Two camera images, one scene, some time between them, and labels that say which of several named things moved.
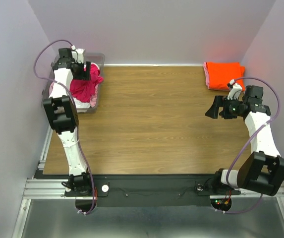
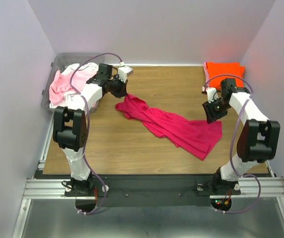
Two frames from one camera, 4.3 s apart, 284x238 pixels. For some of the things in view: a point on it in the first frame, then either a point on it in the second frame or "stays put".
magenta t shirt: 83,90 to 195,137
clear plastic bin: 96,58 stays put
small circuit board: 221,204 stays put
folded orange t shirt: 219,74 stays put
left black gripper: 84,75 to 122,91
